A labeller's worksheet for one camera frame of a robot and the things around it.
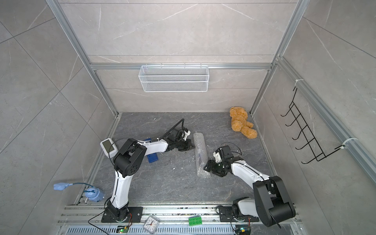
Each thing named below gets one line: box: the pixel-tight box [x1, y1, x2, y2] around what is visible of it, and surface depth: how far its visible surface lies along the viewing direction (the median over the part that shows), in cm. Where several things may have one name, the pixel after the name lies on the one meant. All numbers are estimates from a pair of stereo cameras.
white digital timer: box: [99, 138, 119, 159], surface depth 97 cm
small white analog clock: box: [142, 215, 160, 235], surface depth 70 cm
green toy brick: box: [188, 215, 203, 227], surface depth 70 cm
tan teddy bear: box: [229, 106, 258, 140], surface depth 106 cm
